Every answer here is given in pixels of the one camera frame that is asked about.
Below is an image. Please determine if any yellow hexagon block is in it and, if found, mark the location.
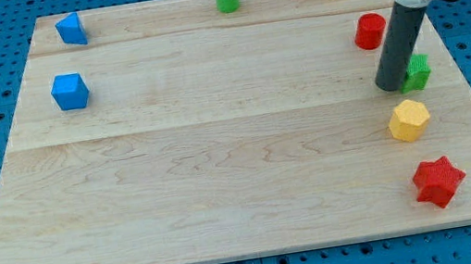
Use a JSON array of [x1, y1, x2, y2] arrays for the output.
[[388, 99, 430, 143]]

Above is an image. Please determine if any light wooden board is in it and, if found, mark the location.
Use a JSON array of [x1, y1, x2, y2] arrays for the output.
[[0, 0, 471, 264]]

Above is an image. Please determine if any red cylinder block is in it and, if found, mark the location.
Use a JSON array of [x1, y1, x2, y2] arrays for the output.
[[354, 12, 386, 50]]

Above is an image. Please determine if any blue cube block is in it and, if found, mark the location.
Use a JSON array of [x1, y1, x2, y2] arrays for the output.
[[51, 73, 89, 111]]

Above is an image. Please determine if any green star block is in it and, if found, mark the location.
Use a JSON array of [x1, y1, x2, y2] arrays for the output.
[[400, 54, 431, 94]]

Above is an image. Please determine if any blue triangular prism block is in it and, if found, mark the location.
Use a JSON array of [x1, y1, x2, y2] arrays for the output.
[[55, 12, 88, 45]]

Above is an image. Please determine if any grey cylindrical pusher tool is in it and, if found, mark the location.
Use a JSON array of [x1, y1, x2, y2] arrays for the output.
[[375, 2, 427, 92]]

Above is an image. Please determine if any red star block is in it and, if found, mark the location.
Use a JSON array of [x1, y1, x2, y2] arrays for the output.
[[412, 156, 466, 208]]

